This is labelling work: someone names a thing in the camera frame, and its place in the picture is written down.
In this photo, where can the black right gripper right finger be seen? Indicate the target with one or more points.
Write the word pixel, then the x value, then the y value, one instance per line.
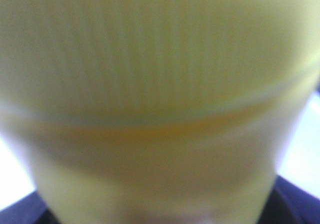
pixel 287 203

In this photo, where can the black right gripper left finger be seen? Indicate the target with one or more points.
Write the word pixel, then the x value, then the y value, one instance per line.
pixel 30 209

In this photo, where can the yellow squeeze bottle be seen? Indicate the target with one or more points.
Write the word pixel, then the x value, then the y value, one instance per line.
pixel 155 111

